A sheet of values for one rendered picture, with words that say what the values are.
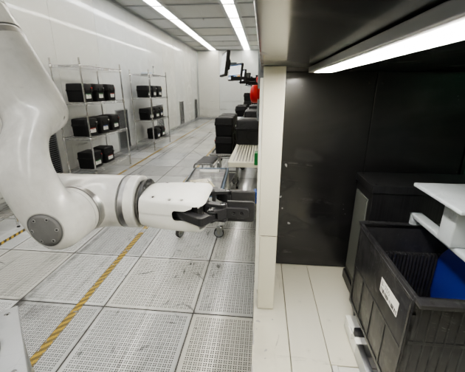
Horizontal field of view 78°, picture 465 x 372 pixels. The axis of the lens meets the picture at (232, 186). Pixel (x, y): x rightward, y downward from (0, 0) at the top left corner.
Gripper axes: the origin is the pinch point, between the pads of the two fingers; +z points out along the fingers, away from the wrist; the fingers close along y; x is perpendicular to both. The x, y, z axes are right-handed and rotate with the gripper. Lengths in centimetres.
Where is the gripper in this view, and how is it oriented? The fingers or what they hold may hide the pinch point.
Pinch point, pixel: (242, 205)
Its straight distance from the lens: 45.3
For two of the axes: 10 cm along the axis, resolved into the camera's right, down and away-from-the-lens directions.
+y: -1.0, 3.2, -9.4
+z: 10.0, 0.3, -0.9
